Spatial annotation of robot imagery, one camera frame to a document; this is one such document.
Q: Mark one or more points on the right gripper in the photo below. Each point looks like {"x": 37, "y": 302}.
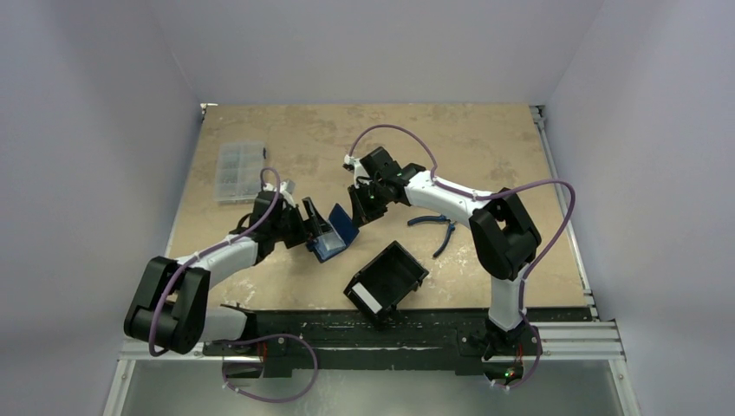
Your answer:
{"x": 360, "y": 203}

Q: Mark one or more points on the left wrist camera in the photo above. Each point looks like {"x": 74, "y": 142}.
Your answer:
{"x": 287, "y": 188}

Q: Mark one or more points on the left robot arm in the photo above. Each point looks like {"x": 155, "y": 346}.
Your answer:
{"x": 170, "y": 308}

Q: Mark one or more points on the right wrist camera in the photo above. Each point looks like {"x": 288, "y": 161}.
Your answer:
{"x": 353, "y": 165}

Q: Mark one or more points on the black plastic tray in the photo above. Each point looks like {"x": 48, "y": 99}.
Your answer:
{"x": 389, "y": 277}

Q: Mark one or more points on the clear plastic organizer box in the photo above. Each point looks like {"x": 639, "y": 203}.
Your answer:
{"x": 237, "y": 174}

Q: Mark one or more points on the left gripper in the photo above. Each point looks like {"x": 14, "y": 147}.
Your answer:
{"x": 302, "y": 233}

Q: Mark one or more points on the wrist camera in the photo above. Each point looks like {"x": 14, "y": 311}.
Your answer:
{"x": 287, "y": 188}
{"x": 353, "y": 165}

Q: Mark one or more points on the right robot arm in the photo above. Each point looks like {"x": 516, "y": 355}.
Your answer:
{"x": 504, "y": 236}

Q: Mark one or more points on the blue card holder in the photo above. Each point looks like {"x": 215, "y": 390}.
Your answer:
{"x": 341, "y": 234}

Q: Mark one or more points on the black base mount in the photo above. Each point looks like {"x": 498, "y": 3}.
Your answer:
{"x": 451, "y": 340}

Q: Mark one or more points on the white card in tray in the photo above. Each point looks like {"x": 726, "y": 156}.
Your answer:
{"x": 366, "y": 298}

